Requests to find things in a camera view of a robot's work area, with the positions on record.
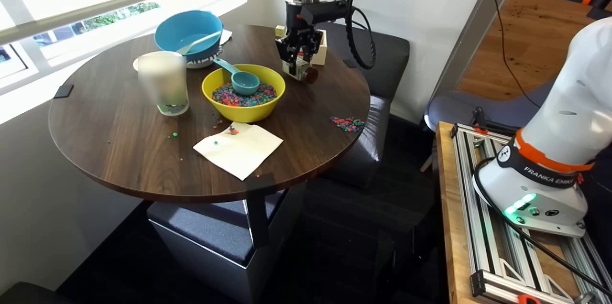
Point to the black clamp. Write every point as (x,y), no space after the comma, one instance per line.
(479,120)

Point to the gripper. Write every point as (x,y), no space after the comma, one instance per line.
(297,27)

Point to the small wooden box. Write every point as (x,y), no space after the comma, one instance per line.
(321,48)

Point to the small jar with brown lid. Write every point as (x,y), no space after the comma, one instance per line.
(301,70)

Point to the blue bowl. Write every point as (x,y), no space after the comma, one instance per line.
(184,29)

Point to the grey chair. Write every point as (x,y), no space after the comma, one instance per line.
(459,108)

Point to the teal measuring scoop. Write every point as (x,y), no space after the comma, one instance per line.
(244,82)

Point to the frosted plastic cup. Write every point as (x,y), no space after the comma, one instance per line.
(163,81)

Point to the small white napkin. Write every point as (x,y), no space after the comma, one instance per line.
(225,36)

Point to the yellow bowl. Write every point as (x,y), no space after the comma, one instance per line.
(244,112)

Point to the small pile of colourful beads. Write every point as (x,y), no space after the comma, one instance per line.
(348,124)

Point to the small yellow block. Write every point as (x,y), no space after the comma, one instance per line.
(280,31)

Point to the grey cube ottoman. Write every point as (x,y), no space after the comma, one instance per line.
(210,237)

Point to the black tape patch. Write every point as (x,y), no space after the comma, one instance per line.
(63,91)
(350,62)

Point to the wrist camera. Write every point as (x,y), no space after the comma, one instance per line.
(330,9)

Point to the large white napkin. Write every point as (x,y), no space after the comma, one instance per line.
(239,151)

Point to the heap of colourful beads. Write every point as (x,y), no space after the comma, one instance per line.
(229,97)

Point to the white spoon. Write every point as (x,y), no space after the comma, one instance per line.
(198,42)

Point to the black leather bench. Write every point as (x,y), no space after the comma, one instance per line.
(382,55)

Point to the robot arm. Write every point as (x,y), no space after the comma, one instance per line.
(569,117)

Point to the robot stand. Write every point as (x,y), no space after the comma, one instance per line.
(459,227)

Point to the window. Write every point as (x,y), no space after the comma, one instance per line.
(71,12)

